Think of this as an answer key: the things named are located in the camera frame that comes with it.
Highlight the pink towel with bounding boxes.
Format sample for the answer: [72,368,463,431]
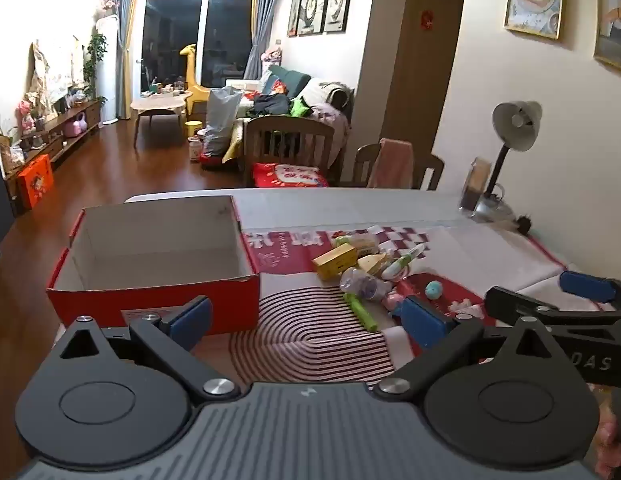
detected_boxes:
[367,138,414,189]

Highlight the large grey plastic bag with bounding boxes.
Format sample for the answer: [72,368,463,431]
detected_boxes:
[202,86,244,159]

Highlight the red cardboard shoe box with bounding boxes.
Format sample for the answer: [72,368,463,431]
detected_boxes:
[45,195,262,337]

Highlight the white standing air conditioner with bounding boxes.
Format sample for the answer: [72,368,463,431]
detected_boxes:
[95,14,120,124]

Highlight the row of black framed pictures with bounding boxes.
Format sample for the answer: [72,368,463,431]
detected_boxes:
[286,0,356,38]

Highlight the clear jar with brown contents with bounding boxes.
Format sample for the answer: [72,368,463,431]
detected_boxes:
[459,157,493,217]

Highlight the green plastic stick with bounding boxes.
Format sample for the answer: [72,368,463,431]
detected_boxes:
[343,292,380,332]

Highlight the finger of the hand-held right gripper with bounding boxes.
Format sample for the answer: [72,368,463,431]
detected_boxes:
[559,270,621,306]
[485,286,621,328]

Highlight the clear purple plastic bottle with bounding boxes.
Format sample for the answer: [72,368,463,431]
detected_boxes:
[339,267,394,304]

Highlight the yellow wedge toy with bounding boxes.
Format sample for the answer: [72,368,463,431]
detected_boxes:
[357,253,392,276]

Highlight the cluttered sofa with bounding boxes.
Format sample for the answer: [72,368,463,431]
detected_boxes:
[224,64,355,161]

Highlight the green-lidded toothpick jar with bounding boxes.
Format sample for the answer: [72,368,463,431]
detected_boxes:
[332,232,380,257]

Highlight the wooden media cabinet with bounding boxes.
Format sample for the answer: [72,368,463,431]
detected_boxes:
[4,99,102,202]

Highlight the small yellow carton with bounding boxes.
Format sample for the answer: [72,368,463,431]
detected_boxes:
[312,244,359,281]

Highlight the yellow giraffe toy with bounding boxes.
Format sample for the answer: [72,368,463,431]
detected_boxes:
[179,43,212,117]

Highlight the wooden slatted chair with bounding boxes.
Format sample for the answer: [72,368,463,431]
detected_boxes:
[242,115,349,189]

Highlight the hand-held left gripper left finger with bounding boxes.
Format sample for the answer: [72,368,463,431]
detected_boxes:
[55,296,240,403]

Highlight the green and white tube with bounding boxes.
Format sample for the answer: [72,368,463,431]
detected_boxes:
[379,246,430,279]

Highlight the pink kettlebell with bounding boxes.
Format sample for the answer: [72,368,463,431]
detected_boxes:
[65,112,88,139]

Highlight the red printed table mat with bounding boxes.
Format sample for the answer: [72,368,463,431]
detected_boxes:
[229,224,577,388]

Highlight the wooden coffee table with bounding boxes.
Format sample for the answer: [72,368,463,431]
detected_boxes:
[130,93,189,149]

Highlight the person's right hand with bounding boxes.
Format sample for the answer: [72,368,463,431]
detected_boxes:
[591,405,621,480]

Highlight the green potted plant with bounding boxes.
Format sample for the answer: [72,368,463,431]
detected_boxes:
[82,34,109,102]

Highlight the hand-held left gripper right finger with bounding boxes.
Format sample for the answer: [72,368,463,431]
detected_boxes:
[379,296,561,402]

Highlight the brown wooden door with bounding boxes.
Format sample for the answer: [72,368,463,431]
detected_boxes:
[379,0,466,181]

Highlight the red printed cushion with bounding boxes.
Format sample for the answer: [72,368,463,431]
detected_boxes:
[251,162,332,189]

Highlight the orange printed box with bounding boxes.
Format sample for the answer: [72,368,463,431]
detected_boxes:
[17,154,56,209]

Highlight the grey desk lamp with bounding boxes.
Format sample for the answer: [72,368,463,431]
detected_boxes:
[471,100,543,224]

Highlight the glass balcony door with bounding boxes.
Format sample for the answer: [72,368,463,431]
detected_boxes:
[140,0,254,97]

